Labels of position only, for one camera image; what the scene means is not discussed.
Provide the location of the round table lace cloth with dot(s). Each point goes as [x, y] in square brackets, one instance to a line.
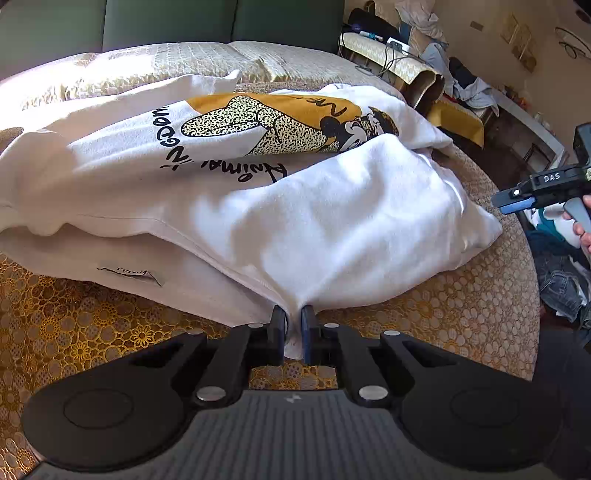
[487, 311]

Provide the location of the ceiling ring lamp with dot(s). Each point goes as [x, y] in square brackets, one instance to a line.
[574, 46]

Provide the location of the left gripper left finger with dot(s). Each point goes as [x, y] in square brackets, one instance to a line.
[245, 347]

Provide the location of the dining table white cloth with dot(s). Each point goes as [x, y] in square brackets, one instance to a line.
[537, 128]

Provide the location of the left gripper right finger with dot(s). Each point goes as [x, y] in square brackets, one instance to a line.
[344, 349]

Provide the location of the white printed sweatshirt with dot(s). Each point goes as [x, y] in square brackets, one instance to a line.
[225, 204]

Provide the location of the clothes pile on chair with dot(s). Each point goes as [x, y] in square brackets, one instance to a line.
[563, 267]

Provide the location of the person right hand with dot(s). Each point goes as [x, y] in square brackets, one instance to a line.
[578, 210]

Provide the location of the clothes pile on armchair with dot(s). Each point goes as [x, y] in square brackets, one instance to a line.
[459, 82]

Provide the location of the green sofa with lace cover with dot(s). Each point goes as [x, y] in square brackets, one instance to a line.
[54, 51]

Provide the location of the armchair with yellow cover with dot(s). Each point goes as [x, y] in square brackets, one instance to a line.
[367, 27]

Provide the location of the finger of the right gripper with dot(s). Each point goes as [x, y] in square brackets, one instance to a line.
[512, 200]

